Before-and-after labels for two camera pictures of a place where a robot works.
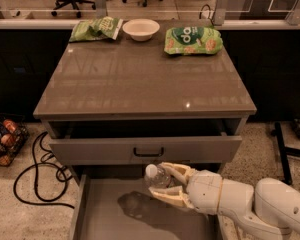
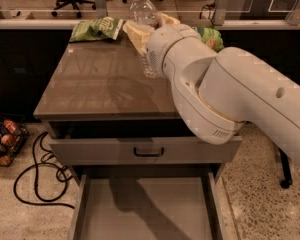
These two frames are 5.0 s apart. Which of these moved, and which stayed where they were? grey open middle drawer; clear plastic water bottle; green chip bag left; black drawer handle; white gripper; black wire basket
Moved: white gripper; clear plastic water bottle
Stayed: green chip bag left; black wire basket; black drawer handle; grey open middle drawer
